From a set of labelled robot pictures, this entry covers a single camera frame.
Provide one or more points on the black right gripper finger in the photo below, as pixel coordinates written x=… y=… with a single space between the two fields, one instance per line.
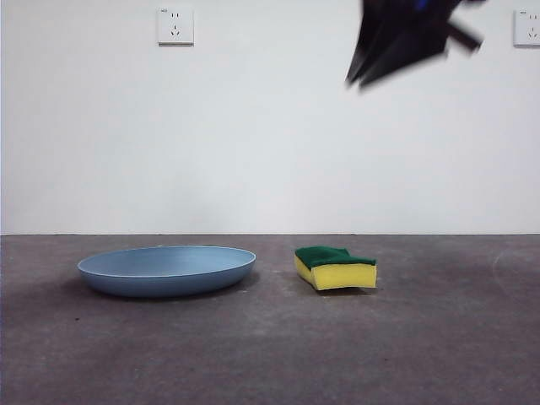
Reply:
x=369 y=42
x=405 y=52

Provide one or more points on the yellow sponge with green pad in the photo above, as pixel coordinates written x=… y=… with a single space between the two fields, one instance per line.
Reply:
x=341 y=274

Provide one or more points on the light blue round plate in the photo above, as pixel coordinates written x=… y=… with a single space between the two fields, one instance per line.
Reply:
x=169 y=270

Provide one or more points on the white wall power socket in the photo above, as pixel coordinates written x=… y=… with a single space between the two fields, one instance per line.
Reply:
x=176 y=26
x=528 y=27

